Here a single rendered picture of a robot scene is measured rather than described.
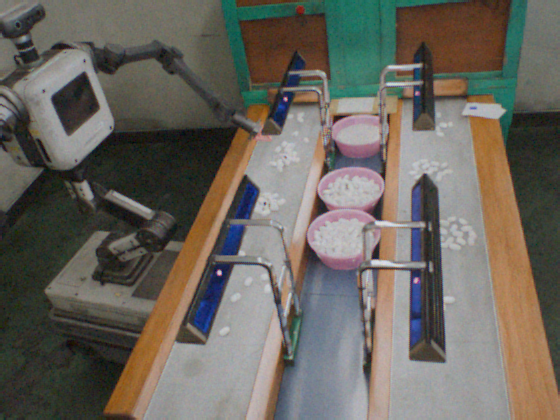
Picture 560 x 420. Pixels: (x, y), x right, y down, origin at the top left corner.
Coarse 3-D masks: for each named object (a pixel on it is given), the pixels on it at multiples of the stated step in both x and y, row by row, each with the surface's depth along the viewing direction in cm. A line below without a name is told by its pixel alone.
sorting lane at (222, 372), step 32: (288, 128) 266; (256, 160) 248; (288, 192) 225; (288, 224) 209; (256, 288) 185; (224, 320) 176; (256, 320) 174; (192, 352) 168; (224, 352) 166; (256, 352) 165; (160, 384) 161; (192, 384) 159; (224, 384) 158; (160, 416) 153; (192, 416) 151; (224, 416) 150
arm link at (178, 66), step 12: (180, 60) 248; (168, 72) 250; (180, 72) 246; (192, 72) 246; (192, 84) 243; (204, 84) 244; (204, 96) 241; (216, 96) 239; (216, 108) 242; (228, 108) 237
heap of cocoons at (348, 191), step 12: (336, 180) 227; (348, 180) 226; (360, 180) 226; (372, 180) 222; (324, 192) 222; (336, 192) 221; (348, 192) 219; (360, 192) 218; (372, 192) 217; (336, 204) 214; (348, 204) 213
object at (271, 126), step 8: (296, 56) 242; (288, 64) 246; (296, 64) 239; (304, 64) 246; (288, 80) 226; (296, 80) 232; (280, 96) 214; (288, 96) 220; (272, 104) 215; (280, 104) 212; (288, 104) 217; (272, 112) 204; (280, 112) 209; (288, 112) 215; (272, 120) 201; (280, 120) 206; (264, 128) 203; (272, 128) 203; (280, 128) 203
